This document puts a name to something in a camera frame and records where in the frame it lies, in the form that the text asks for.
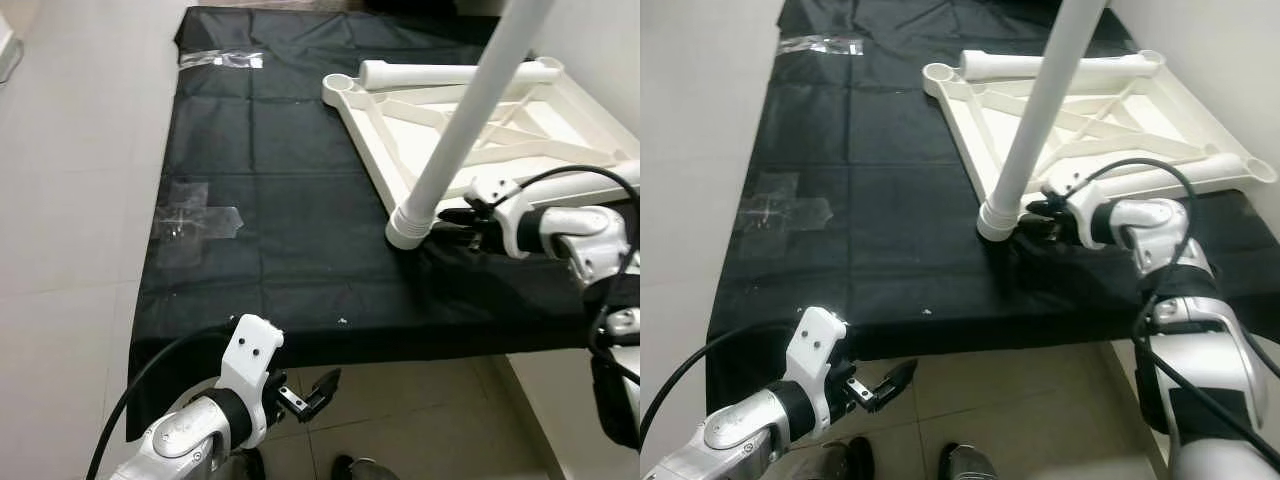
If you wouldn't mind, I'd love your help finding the white plastic table leg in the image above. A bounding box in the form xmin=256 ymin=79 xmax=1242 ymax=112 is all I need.
xmin=385 ymin=0 xmax=558 ymax=251
xmin=976 ymin=0 xmax=1109 ymax=244
xmin=1125 ymin=152 xmax=1251 ymax=183
xmin=958 ymin=50 xmax=1166 ymax=83
xmin=515 ymin=160 xmax=641 ymax=191
xmin=358 ymin=58 xmax=563 ymax=89

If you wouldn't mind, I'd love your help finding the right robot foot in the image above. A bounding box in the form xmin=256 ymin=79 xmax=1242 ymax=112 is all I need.
xmin=938 ymin=443 xmax=1001 ymax=480
xmin=330 ymin=455 xmax=403 ymax=480

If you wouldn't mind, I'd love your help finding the white plastic table top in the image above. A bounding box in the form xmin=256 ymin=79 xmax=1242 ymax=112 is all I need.
xmin=922 ymin=48 xmax=1279 ymax=226
xmin=322 ymin=58 xmax=641 ymax=236

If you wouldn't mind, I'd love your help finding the black tablecloth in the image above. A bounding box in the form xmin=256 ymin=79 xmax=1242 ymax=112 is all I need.
xmin=125 ymin=5 xmax=641 ymax=443
xmin=705 ymin=0 xmax=1280 ymax=421

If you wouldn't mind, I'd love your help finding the clear tape cross patch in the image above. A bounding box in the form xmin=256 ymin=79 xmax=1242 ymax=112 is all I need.
xmin=152 ymin=180 xmax=244 ymax=269
xmin=735 ymin=172 xmax=833 ymax=259

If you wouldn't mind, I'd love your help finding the clear tape strip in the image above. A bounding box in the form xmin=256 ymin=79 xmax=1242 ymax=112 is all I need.
xmin=780 ymin=35 xmax=863 ymax=56
xmin=180 ymin=50 xmax=264 ymax=71

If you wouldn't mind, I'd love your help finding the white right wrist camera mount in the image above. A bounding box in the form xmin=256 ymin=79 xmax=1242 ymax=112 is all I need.
xmin=1042 ymin=170 xmax=1101 ymax=246
xmin=465 ymin=177 xmax=529 ymax=253

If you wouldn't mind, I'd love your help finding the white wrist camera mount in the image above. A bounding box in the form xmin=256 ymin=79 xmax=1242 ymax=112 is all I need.
xmin=465 ymin=177 xmax=529 ymax=253
xmin=1042 ymin=170 xmax=1101 ymax=246
xmin=218 ymin=314 xmax=286 ymax=421
xmin=788 ymin=306 xmax=851 ymax=411

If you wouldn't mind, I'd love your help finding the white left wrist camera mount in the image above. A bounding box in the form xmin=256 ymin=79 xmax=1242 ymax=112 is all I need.
xmin=218 ymin=314 xmax=286 ymax=421
xmin=788 ymin=306 xmax=851 ymax=411

